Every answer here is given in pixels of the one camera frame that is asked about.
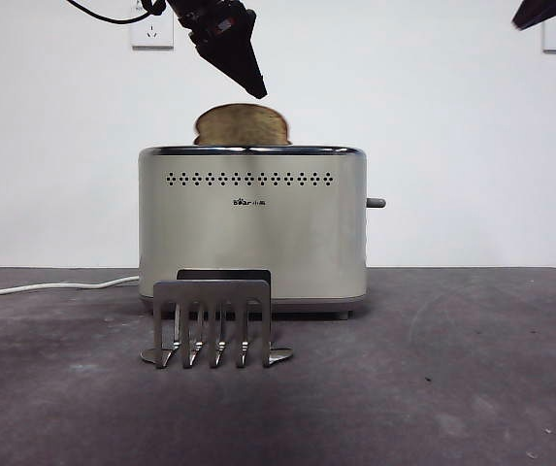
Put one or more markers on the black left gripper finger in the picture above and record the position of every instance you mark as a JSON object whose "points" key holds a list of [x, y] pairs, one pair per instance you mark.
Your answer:
{"points": [[236, 58]]}

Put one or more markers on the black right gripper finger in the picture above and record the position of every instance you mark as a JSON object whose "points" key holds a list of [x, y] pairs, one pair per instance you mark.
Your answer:
{"points": [[537, 10]]}

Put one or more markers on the brown seeded bread slice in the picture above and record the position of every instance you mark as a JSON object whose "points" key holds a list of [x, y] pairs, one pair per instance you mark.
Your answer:
{"points": [[241, 126]]}

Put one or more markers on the grey toaster lever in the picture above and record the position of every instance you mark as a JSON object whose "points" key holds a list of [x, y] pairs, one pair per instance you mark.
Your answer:
{"points": [[377, 203]]}

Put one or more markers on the cream steel two-slot toaster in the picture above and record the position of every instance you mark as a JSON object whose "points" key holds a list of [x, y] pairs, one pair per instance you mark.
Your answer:
{"points": [[258, 242]]}

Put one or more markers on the steel toast rack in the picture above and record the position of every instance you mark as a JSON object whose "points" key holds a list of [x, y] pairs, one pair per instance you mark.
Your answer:
{"points": [[212, 291]]}

